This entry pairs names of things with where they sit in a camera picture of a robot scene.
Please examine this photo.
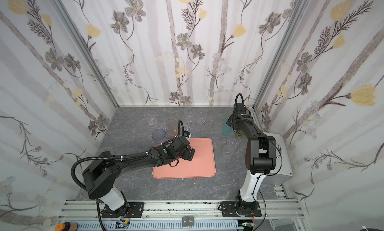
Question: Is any tall blue plastic cup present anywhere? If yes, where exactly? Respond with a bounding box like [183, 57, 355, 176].
[152, 128, 167, 144]

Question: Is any tall teal plastic cup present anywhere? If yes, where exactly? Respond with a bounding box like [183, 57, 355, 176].
[222, 120, 233, 136]

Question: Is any clear faceted glass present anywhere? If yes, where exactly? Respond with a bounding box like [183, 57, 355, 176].
[144, 110, 158, 125]
[156, 118, 166, 130]
[227, 133, 241, 149]

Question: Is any pink plastic tray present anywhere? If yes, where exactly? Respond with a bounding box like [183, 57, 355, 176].
[153, 138, 216, 179]

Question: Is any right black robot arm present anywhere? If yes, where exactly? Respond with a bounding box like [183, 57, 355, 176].
[227, 101, 279, 217]

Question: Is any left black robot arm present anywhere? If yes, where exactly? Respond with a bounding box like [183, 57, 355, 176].
[71, 136, 195, 212]

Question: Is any small green object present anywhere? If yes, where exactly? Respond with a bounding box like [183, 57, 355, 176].
[235, 131, 244, 137]

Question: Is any small pink glass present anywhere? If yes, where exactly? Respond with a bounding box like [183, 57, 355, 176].
[168, 122, 179, 136]

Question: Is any frosted clear cup right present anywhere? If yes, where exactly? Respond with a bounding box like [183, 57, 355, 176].
[222, 143, 236, 159]

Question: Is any frosted dotted clear cup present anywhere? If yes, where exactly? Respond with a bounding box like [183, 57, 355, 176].
[192, 116, 205, 131]

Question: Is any grey metal case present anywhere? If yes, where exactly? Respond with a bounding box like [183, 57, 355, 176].
[263, 132, 293, 185]

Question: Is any clear plastic beaker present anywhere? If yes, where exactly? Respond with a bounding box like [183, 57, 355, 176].
[270, 218, 294, 231]

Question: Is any orange black bottle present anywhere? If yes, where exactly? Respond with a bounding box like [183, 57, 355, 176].
[55, 222, 78, 231]

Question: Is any aluminium mounting rail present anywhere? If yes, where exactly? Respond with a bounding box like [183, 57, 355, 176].
[58, 200, 310, 231]

